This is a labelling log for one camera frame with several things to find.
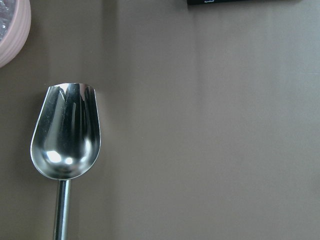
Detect pink bowl of ice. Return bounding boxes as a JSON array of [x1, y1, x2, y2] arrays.
[[0, 0, 32, 67]]

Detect steel ice scoop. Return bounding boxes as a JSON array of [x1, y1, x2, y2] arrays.
[[30, 83, 101, 240]]

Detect black box on table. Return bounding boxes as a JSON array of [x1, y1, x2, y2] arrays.
[[186, 0, 320, 6]]

